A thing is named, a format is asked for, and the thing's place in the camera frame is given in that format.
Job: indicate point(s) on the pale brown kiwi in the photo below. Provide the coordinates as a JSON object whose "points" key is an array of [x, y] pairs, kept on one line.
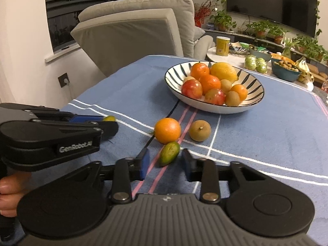
{"points": [[199, 130]]}

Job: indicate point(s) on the blue striped tablecloth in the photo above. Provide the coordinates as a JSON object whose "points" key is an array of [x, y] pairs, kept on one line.
{"points": [[284, 136]]}

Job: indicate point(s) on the brown kiwi fruit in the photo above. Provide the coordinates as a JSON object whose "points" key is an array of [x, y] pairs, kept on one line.
{"points": [[226, 85], [232, 99]]}

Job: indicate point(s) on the orange mandarin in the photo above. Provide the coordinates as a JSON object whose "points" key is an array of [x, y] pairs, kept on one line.
{"points": [[198, 70], [209, 82]]}

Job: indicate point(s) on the white striped ceramic bowl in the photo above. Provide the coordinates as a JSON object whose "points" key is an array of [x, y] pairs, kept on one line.
{"points": [[174, 79]]}

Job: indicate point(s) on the beige recliner armchair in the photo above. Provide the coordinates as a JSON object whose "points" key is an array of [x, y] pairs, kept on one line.
{"points": [[117, 33]]}

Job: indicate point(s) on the round white coffee table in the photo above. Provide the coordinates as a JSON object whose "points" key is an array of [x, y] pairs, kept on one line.
{"points": [[238, 61]]}

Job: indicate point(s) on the red green apple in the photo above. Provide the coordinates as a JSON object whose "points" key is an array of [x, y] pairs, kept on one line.
{"points": [[192, 89]]}

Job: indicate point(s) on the wall mounted black television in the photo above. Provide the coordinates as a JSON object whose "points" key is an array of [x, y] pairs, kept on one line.
{"points": [[273, 5]]}

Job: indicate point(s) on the yellow tin can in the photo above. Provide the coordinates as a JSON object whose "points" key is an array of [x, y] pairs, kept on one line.
{"points": [[222, 45]]}

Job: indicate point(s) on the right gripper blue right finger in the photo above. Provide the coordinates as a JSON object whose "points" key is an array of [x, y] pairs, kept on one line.
{"points": [[205, 172]]}

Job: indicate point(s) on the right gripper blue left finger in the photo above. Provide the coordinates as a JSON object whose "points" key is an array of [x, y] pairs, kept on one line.
{"points": [[128, 170]]}

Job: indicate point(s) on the bunch of bananas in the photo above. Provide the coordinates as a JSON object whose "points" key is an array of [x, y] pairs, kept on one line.
{"points": [[305, 74]]}

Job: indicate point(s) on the red flower pot plant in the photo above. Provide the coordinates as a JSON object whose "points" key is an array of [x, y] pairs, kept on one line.
{"points": [[202, 11]]}

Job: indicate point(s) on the small teal snack dish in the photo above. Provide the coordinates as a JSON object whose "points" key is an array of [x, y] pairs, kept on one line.
{"points": [[257, 54]]}

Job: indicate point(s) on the dark tv console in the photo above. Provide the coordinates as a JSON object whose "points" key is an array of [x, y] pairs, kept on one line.
{"points": [[236, 37]]}

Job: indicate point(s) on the tray of green apples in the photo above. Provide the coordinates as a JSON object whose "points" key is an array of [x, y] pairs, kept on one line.
{"points": [[257, 64]]}

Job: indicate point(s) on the glass vase green plant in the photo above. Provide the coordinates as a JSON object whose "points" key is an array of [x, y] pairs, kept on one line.
{"points": [[289, 43]]}

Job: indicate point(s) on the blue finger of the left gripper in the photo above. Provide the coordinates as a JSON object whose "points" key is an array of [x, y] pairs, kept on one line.
{"points": [[107, 129], [77, 118]]}

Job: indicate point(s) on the potted green plant left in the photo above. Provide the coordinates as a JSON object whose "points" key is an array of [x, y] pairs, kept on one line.
{"points": [[223, 21]]}

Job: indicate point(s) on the teal bowl of longans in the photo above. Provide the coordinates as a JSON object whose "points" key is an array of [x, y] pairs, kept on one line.
{"points": [[284, 70]]}

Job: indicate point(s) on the dark wall socket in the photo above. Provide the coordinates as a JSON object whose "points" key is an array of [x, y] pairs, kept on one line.
{"points": [[63, 80]]}

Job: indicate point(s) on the small back orange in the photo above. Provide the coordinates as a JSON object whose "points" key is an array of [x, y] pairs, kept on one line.
{"points": [[241, 90]]}

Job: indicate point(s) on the large yellow lemon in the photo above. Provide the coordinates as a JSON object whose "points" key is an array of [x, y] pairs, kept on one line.
{"points": [[223, 70]]}

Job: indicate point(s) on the small green mango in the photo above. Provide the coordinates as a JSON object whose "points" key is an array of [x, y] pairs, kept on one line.
{"points": [[109, 119], [168, 154]]}

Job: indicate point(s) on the cardboard box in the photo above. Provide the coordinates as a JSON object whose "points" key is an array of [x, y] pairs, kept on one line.
{"points": [[319, 77]]}

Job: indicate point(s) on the small red apple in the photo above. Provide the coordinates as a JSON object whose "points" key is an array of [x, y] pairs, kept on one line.
{"points": [[215, 96]]}

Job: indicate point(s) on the person's left hand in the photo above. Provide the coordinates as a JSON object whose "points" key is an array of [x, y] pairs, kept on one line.
{"points": [[13, 188]]}

